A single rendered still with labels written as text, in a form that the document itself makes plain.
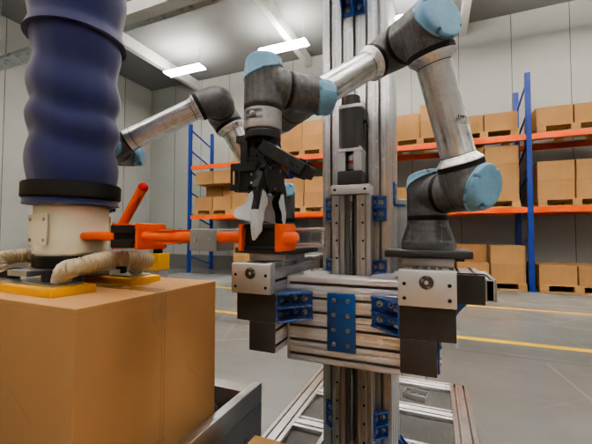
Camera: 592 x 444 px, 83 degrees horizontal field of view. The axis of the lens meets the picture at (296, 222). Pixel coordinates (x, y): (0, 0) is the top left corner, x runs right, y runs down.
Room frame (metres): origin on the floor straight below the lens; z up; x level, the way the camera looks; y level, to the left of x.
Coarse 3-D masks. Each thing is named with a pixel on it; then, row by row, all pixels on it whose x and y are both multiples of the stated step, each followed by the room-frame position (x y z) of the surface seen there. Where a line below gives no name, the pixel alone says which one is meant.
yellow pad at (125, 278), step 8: (128, 272) 0.96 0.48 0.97; (88, 280) 0.94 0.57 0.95; (96, 280) 0.92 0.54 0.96; (104, 280) 0.91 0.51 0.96; (112, 280) 0.90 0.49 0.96; (120, 280) 0.88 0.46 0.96; (128, 280) 0.87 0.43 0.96; (136, 280) 0.88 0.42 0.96; (144, 280) 0.91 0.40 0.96; (152, 280) 0.93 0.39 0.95
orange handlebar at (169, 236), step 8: (88, 232) 0.83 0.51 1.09; (96, 232) 0.82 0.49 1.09; (104, 232) 0.81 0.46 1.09; (144, 232) 0.75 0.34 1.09; (152, 232) 0.74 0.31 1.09; (160, 232) 0.73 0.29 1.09; (168, 232) 0.72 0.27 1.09; (176, 232) 0.71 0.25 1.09; (184, 232) 0.70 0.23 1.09; (224, 232) 0.66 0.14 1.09; (232, 232) 0.65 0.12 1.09; (288, 232) 0.61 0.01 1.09; (144, 240) 0.75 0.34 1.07; (152, 240) 0.74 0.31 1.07; (160, 240) 0.73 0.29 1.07; (168, 240) 0.72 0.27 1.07; (176, 240) 0.71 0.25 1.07; (184, 240) 0.70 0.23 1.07; (224, 240) 0.66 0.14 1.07; (232, 240) 0.65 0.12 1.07; (288, 240) 0.61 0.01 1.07; (296, 240) 0.62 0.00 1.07
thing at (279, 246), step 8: (240, 224) 0.62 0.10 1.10; (248, 224) 0.62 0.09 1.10; (264, 224) 0.61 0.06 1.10; (272, 224) 0.60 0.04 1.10; (280, 224) 0.60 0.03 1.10; (288, 224) 0.63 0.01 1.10; (240, 232) 0.62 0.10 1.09; (248, 232) 0.63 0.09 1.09; (264, 232) 0.61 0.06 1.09; (272, 232) 0.61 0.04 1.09; (280, 232) 0.60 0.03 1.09; (240, 240) 0.62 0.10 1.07; (248, 240) 0.63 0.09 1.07; (256, 240) 0.62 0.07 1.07; (264, 240) 0.61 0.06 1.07; (272, 240) 0.61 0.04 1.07; (280, 240) 0.60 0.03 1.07; (240, 248) 0.62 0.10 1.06; (248, 248) 0.62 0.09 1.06; (256, 248) 0.61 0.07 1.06; (264, 248) 0.61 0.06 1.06; (272, 248) 0.60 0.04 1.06; (280, 248) 0.60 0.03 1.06; (288, 248) 0.63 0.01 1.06
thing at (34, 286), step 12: (12, 276) 0.83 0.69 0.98; (48, 276) 0.77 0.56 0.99; (0, 288) 0.77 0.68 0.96; (12, 288) 0.75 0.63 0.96; (24, 288) 0.74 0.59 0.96; (36, 288) 0.72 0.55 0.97; (48, 288) 0.71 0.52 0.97; (60, 288) 0.72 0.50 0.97; (72, 288) 0.73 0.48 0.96; (84, 288) 0.76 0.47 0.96
